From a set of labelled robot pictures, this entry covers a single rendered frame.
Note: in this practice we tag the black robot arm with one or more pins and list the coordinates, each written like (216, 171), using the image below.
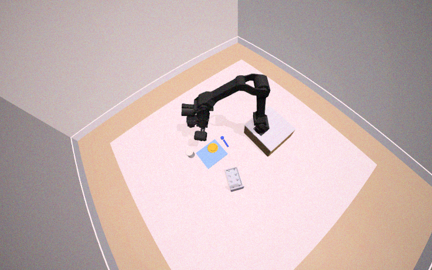
(205, 101)

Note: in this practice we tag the grey dish rack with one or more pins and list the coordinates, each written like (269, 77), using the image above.
(234, 179)

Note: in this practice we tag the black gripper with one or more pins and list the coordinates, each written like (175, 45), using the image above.
(201, 135)

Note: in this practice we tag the light blue mat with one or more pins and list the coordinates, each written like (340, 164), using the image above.
(209, 159)

